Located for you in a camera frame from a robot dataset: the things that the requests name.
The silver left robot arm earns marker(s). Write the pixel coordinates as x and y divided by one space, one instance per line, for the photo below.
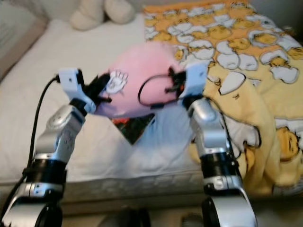
54 142

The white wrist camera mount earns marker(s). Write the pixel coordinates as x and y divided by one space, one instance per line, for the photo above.
71 81
196 79

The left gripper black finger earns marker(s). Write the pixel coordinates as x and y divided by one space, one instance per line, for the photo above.
102 81
105 100

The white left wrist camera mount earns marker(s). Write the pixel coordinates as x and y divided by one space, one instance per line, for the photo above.
71 81

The yellow cartoon egg blanket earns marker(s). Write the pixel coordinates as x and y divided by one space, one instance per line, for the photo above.
241 47

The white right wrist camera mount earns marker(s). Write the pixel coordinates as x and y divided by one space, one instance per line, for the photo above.
196 79

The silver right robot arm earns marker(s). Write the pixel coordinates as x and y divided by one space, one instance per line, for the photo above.
213 142

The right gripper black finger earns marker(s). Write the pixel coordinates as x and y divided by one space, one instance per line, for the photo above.
172 72
171 88

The dark red cover book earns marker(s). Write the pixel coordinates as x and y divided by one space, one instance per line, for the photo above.
132 127

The pink plush pillow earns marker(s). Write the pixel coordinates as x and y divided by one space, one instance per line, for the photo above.
139 64

